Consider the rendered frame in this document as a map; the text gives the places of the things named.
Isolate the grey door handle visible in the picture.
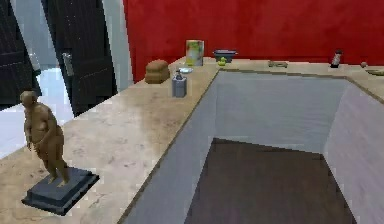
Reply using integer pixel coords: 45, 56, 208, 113
62, 51, 75, 78

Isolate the grey soap dispenser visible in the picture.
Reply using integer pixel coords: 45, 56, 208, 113
171, 69, 188, 99

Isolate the dark blue bowl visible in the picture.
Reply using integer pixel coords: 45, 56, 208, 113
213, 49, 239, 64

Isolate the brown bread loaf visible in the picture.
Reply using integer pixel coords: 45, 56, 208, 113
144, 59, 171, 85

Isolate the green and white box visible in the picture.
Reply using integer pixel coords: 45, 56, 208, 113
185, 39, 205, 67

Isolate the beige marble kitchen counter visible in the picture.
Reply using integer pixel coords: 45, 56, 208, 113
0, 56, 384, 224

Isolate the flat olive green object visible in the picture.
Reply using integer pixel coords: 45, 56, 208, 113
267, 60, 289, 69

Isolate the bronze figure statue on base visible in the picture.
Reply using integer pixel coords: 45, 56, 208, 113
19, 90, 101, 217

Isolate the black room door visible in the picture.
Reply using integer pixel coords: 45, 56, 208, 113
0, 0, 43, 112
41, 0, 119, 118

